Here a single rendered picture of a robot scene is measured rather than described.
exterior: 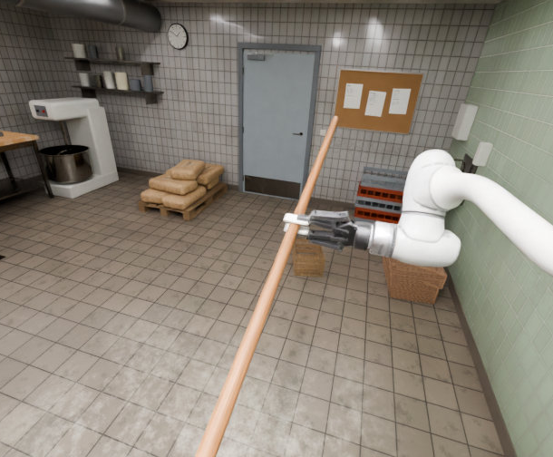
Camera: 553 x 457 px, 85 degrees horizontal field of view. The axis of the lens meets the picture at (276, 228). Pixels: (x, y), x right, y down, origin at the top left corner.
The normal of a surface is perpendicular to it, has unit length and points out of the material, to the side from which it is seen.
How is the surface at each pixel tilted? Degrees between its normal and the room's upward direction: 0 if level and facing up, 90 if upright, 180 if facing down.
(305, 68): 90
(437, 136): 90
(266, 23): 90
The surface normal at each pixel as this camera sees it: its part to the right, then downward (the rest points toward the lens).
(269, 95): -0.29, 0.44
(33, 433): 0.05, -0.88
